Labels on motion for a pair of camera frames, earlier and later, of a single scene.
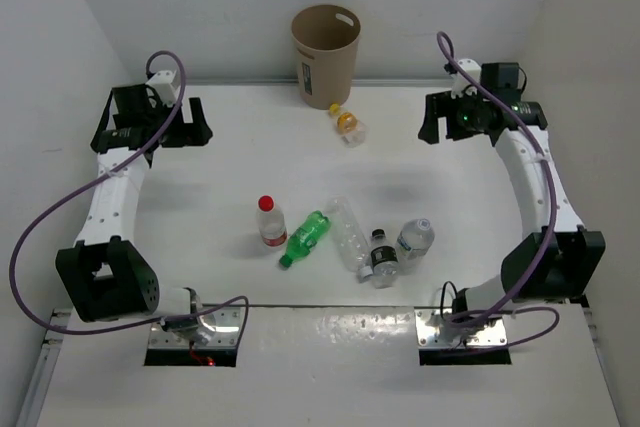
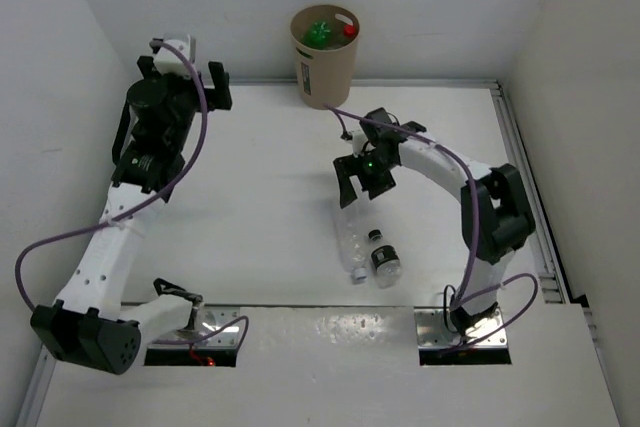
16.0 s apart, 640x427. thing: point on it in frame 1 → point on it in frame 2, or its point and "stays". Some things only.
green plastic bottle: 305,237 → 318,34
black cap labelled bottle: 384,260 stays
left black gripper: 192,133 → 217,97
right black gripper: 438,105 → 350,166
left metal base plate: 225,334 stays
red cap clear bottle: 272,224 → 349,32
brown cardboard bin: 326,40 stays
